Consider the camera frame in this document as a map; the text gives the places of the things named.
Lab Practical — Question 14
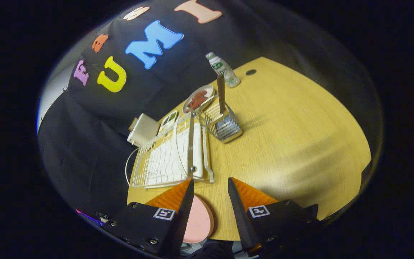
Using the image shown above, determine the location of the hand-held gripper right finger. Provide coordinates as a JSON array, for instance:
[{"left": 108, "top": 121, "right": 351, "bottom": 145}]
[{"left": 227, "top": 177, "right": 323, "bottom": 256}]

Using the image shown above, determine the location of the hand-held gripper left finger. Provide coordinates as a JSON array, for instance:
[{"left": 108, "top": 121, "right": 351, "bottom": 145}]
[{"left": 103, "top": 178, "right": 195, "bottom": 258}]

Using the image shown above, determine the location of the pink plate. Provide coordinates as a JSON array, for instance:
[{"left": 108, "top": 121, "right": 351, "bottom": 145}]
[{"left": 183, "top": 195, "right": 215, "bottom": 244}]

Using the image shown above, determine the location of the white wire dish rack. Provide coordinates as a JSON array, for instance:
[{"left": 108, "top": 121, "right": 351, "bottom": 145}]
[{"left": 125, "top": 108, "right": 215, "bottom": 189}]

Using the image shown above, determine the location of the metal wire basket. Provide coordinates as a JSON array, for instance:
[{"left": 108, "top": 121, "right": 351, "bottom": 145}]
[{"left": 197, "top": 102, "right": 243, "bottom": 144}]

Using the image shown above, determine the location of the white divided dish with beans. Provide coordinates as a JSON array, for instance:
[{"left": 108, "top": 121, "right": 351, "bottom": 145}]
[{"left": 158, "top": 110, "right": 179, "bottom": 135}]

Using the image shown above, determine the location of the grey round plate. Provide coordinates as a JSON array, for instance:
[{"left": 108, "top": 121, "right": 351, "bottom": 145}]
[{"left": 182, "top": 85, "right": 215, "bottom": 114}]

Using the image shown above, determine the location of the white drip tray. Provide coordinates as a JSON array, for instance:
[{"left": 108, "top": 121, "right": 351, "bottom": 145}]
[{"left": 146, "top": 128, "right": 204, "bottom": 180}]

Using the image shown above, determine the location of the white toaster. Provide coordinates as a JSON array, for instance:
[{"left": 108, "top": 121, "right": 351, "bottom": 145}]
[{"left": 127, "top": 113, "right": 160, "bottom": 147}]

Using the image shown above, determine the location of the black backdrop cloth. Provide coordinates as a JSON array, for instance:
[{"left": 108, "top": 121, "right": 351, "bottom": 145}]
[{"left": 36, "top": 0, "right": 383, "bottom": 216}]

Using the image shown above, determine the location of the white drink bottle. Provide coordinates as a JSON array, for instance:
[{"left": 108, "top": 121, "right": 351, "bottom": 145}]
[{"left": 206, "top": 52, "right": 240, "bottom": 88}]

